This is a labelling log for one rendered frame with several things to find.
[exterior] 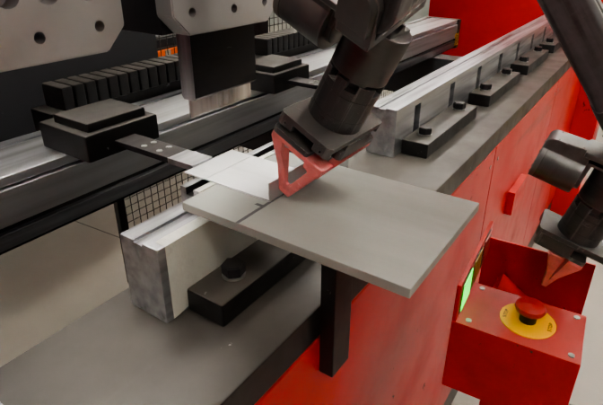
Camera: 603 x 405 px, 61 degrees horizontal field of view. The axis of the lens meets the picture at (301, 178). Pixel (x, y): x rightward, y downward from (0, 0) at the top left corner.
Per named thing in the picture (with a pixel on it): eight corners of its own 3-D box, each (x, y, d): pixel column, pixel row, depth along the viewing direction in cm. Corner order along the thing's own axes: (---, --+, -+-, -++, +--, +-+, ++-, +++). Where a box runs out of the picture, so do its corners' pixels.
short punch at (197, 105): (196, 119, 54) (188, 28, 50) (184, 116, 55) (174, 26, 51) (257, 98, 62) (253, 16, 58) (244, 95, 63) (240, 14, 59)
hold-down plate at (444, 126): (426, 159, 97) (428, 145, 95) (400, 153, 99) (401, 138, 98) (476, 118, 119) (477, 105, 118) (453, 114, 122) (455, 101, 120)
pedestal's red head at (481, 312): (559, 433, 68) (592, 327, 60) (441, 384, 75) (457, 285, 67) (573, 340, 83) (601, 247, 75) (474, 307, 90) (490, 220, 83)
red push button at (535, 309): (539, 338, 68) (546, 316, 66) (508, 327, 69) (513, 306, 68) (544, 321, 71) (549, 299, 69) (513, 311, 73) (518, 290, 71)
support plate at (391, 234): (409, 299, 41) (410, 289, 41) (182, 210, 55) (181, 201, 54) (478, 211, 55) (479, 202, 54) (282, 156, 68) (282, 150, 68)
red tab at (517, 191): (511, 215, 143) (515, 193, 140) (503, 214, 144) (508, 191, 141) (523, 196, 154) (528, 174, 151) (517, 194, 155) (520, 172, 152)
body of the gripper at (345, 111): (274, 124, 49) (301, 59, 45) (331, 99, 57) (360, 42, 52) (323, 165, 47) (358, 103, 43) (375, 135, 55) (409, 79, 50)
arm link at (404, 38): (400, 37, 41) (428, 28, 45) (336, -8, 43) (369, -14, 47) (362, 104, 45) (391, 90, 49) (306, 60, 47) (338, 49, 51)
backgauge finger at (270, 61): (342, 108, 89) (343, 80, 87) (231, 86, 103) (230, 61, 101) (373, 92, 98) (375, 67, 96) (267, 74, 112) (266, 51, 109)
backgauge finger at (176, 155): (167, 193, 59) (162, 154, 57) (43, 146, 73) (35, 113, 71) (235, 160, 68) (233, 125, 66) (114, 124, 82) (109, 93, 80)
